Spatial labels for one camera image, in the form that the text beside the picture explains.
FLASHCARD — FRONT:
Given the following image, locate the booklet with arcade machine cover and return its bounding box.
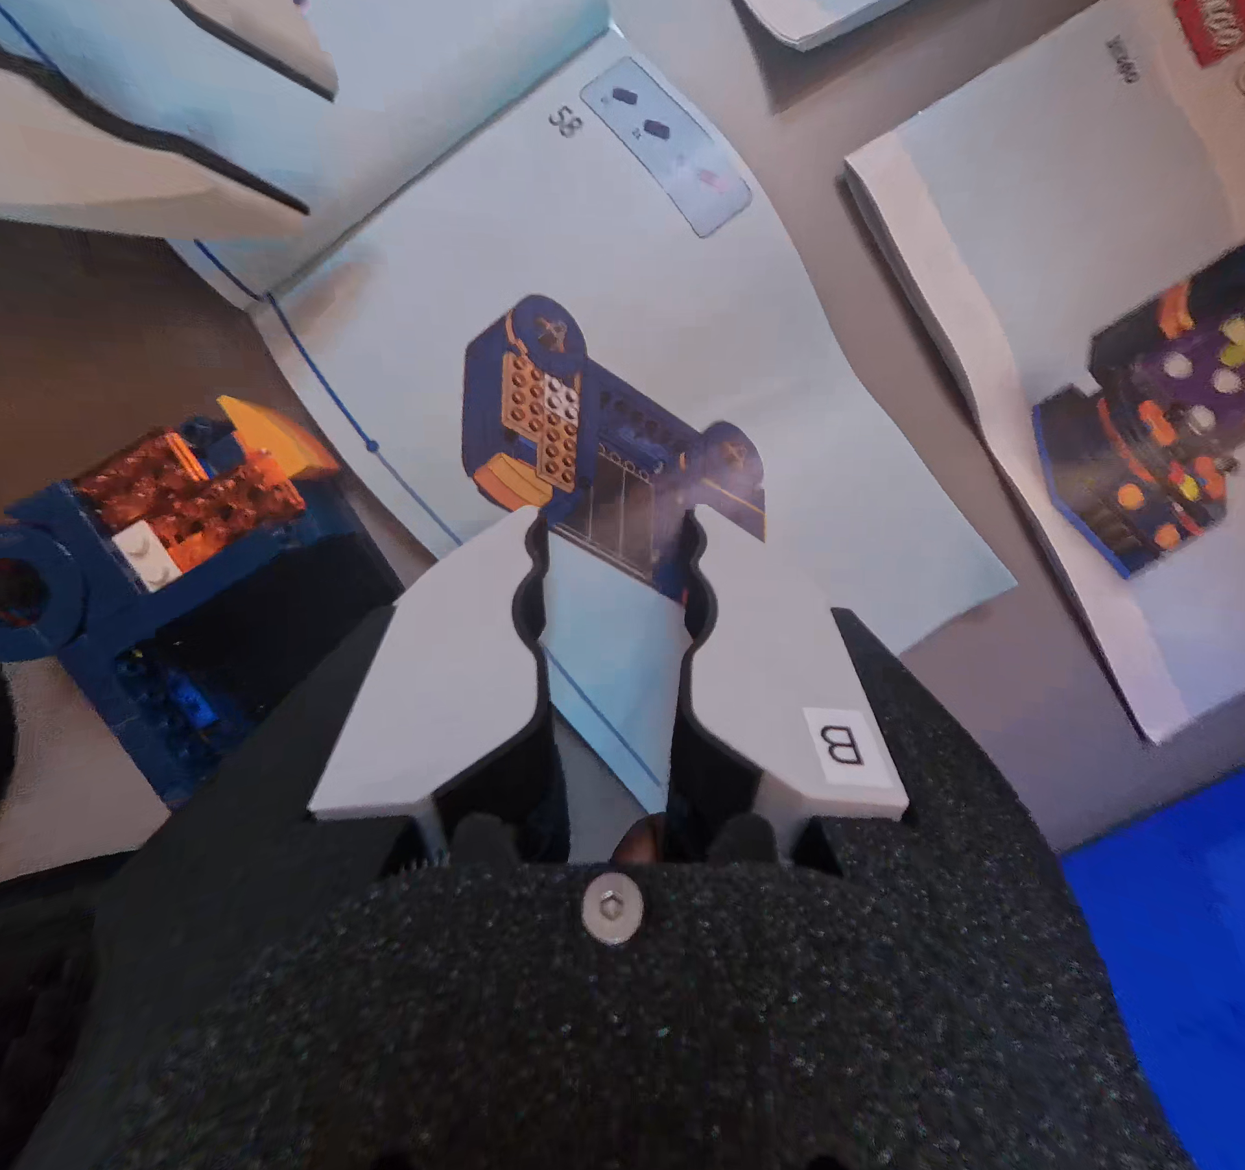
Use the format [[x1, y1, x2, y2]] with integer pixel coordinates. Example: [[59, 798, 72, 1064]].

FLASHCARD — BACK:
[[838, 0, 1245, 746]]

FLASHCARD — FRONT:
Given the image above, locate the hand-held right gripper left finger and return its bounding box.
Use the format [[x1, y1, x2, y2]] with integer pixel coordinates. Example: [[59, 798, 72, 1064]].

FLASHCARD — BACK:
[[306, 505, 558, 823]]

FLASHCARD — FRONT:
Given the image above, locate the blue orange toy brick model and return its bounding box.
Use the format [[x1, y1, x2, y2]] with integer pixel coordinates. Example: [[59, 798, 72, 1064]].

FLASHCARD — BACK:
[[0, 394, 406, 808]]

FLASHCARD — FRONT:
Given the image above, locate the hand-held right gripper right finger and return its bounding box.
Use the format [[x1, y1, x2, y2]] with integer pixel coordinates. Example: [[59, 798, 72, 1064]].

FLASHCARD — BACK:
[[671, 505, 909, 823]]

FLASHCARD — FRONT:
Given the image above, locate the blue plastic bin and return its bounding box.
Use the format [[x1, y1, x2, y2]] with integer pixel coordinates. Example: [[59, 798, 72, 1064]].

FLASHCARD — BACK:
[[1057, 769, 1245, 1170]]

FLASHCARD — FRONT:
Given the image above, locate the instruction booklet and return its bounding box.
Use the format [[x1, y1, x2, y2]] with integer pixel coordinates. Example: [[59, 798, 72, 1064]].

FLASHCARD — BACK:
[[0, 0, 1018, 813]]

